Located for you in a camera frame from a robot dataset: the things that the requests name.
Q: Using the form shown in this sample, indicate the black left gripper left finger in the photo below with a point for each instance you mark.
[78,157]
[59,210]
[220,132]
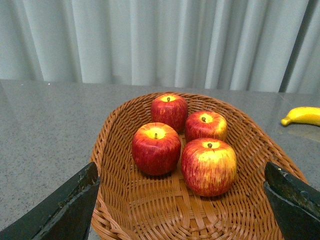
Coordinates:
[66,214]

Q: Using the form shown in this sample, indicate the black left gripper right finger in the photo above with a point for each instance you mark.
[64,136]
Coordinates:
[294,203]

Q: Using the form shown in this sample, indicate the banana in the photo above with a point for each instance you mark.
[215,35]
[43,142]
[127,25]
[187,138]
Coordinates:
[302,115]

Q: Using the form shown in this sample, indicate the brown wicker basket left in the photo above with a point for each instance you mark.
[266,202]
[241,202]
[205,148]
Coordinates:
[134,206]

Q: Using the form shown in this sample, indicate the red yellow apple right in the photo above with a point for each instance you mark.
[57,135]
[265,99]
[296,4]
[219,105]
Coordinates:
[206,124]

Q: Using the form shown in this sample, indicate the red apple back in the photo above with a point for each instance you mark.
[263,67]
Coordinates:
[170,109]

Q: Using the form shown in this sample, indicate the white curtain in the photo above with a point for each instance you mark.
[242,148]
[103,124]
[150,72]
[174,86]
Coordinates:
[255,45]

